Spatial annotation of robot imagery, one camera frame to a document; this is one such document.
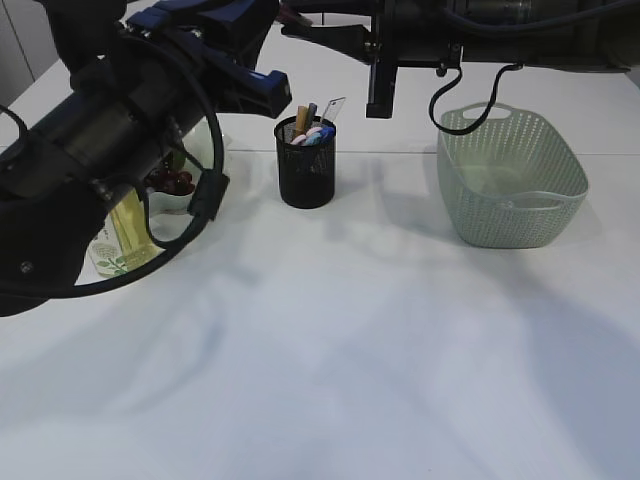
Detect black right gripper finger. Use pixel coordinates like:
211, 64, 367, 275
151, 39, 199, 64
283, 0, 379, 15
281, 24, 373, 65

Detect gold glitter marker pen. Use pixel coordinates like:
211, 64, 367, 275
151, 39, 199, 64
294, 105, 308, 138

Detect green plastic woven basket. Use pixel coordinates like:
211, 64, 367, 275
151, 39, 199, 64
437, 103, 589, 249

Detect dark purple grape bunch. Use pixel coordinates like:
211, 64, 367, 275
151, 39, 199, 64
144, 168, 195, 196

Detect clear plastic ruler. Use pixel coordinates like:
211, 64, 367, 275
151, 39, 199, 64
321, 97, 346, 124

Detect silver glitter marker pen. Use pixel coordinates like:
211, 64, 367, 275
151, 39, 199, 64
304, 102, 317, 131

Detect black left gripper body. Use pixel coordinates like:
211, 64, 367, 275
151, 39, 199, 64
44, 1, 291, 165

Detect yellow tea bottle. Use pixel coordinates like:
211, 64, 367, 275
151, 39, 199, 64
87, 191, 160, 278

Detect black mesh pen holder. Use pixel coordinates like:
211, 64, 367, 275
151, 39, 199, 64
274, 116, 336, 209

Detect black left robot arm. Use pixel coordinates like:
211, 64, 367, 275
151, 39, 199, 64
1, 1, 291, 316

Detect red glitter marker pen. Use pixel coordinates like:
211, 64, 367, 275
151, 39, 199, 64
277, 10, 313, 27

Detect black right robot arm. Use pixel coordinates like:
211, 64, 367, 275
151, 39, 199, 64
281, 1, 639, 119

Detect pink safety scissors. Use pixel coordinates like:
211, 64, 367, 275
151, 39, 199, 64
290, 127, 323, 146

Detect blue safety scissors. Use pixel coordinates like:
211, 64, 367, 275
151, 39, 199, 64
306, 126, 336, 146

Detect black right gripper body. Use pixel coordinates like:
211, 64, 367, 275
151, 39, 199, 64
364, 1, 461, 119

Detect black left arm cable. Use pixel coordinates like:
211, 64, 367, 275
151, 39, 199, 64
0, 29, 231, 301

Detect green wavy glass plate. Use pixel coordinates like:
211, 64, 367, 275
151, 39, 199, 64
146, 120, 215, 216

